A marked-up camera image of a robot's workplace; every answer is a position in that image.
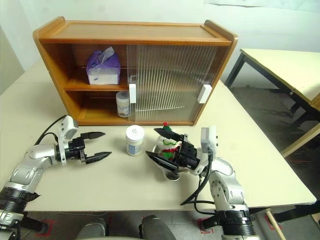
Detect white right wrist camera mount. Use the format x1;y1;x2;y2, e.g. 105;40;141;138
192;124;220;176

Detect black table leg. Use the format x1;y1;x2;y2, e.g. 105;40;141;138
248;199;318;223
23;211;50;235

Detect brown wooden cabinet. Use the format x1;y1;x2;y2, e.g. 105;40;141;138
32;16;239;127

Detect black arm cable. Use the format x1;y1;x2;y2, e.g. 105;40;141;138
33;115;68;151
179;148;217;216

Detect wooden stick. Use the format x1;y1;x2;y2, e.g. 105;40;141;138
264;209;287;240

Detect beige side table black legs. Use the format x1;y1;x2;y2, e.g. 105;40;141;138
224;48;320;159

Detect white plastic jar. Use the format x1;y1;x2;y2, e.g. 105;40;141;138
115;90;131;118
125;124;146;157

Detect white wall paper sheet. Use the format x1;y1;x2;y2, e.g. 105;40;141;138
204;0;295;8

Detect dark grey rounded shell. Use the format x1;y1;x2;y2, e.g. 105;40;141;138
138;214;176;240
74;216;109;240

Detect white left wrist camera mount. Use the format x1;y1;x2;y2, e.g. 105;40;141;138
57;114;79;166

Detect clear ribbed sliding door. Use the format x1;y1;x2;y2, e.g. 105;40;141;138
134;44;218;124
126;44;211;123

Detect shiny steel bowl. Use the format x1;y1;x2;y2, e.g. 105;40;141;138
152;143;191;181

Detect white plush toy red scarf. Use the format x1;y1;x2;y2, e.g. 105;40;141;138
156;121;183;161

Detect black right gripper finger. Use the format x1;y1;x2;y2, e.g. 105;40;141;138
145;150;180;174
153;127;186;144

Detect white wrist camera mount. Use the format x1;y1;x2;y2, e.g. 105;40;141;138
192;124;220;176
57;114;79;166

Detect beige partition panel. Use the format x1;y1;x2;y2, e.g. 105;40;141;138
0;24;26;95

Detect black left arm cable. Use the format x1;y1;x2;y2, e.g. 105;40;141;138
33;115;68;151

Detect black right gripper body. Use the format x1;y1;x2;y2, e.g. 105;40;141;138
173;134;201;171

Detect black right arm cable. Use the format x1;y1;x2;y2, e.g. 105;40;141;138
179;148;217;216

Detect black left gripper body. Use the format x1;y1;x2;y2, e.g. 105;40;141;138
65;136;87;163

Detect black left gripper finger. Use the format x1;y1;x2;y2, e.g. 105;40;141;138
84;150;113;165
80;131;107;141

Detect purple tissue pack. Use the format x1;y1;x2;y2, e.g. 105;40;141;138
86;46;121;86

